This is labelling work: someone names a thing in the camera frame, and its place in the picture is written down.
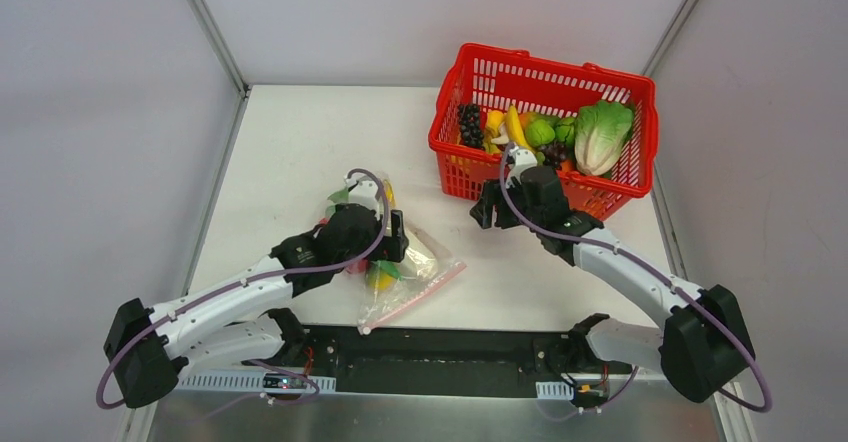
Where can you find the clear zip top bag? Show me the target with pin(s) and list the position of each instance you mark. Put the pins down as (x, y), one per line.
(388, 289)

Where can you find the red plastic basket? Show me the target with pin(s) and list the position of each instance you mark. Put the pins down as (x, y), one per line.
(498, 78)

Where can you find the yellow banana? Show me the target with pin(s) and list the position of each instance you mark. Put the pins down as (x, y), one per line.
(389, 193)
(514, 128)

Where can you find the white garlic bulb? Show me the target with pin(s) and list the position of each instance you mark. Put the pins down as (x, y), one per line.
(500, 137)

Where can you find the white green napa cabbage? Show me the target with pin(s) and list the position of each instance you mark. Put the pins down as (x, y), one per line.
(420, 262)

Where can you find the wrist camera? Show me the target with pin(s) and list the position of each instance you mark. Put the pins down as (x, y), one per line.
(365, 190)
(518, 160)

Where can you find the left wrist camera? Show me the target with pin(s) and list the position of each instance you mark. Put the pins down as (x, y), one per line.
(365, 190)

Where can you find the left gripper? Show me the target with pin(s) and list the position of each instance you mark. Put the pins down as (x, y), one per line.
(398, 235)

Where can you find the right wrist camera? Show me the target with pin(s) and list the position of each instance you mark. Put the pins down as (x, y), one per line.
(518, 160)

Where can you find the light green lime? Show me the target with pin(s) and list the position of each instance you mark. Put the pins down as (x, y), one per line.
(539, 132)

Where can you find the dark purple grape bunch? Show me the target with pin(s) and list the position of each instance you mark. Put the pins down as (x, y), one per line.
(470, 126)

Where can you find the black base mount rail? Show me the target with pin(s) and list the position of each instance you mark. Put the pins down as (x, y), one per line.
(443, 362)

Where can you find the large green lettuce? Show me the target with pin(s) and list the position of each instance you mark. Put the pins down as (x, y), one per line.
(601, 132)

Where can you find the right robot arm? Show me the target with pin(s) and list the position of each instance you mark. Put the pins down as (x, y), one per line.
(699, 340)

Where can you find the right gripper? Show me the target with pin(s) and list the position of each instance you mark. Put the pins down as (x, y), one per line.
(497, 212)

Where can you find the dark green pepper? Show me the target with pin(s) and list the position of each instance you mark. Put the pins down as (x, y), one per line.
(565, 131)

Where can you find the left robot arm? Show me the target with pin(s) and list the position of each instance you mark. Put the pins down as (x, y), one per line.
(151, 349)

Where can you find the reddish purple grape bunch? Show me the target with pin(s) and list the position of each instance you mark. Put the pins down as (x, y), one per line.
(554, 154)

